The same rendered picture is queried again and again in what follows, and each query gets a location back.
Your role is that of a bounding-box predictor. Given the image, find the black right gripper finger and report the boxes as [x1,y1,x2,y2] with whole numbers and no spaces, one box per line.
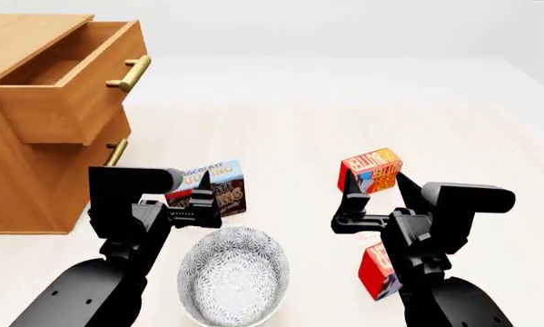
[339,167,373,215]
[395,172,425,213]

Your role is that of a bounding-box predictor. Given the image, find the red orange butter box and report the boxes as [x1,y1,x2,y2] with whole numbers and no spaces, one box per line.
[336,147,404,195]
[358,241,404,302]

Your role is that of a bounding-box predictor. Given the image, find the wooden closed drawer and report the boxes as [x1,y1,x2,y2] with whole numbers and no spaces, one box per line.
[81,104,133,167]

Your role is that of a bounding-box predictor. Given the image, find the wooden cabinet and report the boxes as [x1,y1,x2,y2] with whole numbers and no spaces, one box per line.
[0,14,153,235]

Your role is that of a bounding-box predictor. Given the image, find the wooden open drawer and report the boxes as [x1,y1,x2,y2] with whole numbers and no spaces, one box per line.
[0,19,153,147]

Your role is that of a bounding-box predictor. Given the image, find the chocolate pudding box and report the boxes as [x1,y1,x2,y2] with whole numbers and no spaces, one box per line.
[165,158,248,218]

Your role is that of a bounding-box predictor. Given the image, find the white patterned bowl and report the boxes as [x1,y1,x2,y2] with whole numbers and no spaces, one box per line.
[176,225,292,327]

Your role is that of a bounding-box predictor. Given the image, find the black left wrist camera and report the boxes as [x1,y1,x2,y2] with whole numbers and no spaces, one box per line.
[87,165,184,240]

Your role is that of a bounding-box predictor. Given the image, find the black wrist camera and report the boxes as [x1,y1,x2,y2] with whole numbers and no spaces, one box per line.
[420,181,517,256]
[87,165,184,240]

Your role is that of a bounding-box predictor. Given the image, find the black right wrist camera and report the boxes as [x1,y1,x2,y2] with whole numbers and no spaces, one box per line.
[420,181,517,256]

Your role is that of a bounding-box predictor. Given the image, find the brass drawer handle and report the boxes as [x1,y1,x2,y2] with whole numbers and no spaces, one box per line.
[105,54,153,93]
[104,136,131,168]

